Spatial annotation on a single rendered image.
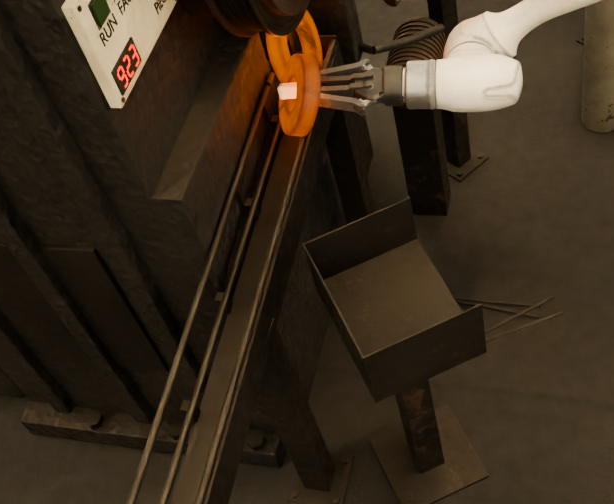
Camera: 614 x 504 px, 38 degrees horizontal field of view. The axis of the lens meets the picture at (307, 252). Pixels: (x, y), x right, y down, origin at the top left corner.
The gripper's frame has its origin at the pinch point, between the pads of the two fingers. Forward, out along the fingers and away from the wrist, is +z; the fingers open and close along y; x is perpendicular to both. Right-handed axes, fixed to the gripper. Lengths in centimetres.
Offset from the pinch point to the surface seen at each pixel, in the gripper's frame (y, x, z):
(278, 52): 7.2, 2.8, 4.3
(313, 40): 19.3, -5.2, 0.1
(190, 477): -72, -14, 11
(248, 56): 1.8, 6.9, 8.6
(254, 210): -22.7, -8.6, 6.8
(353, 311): -40.4, -14.7, -12.7
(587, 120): 61, -74, -63
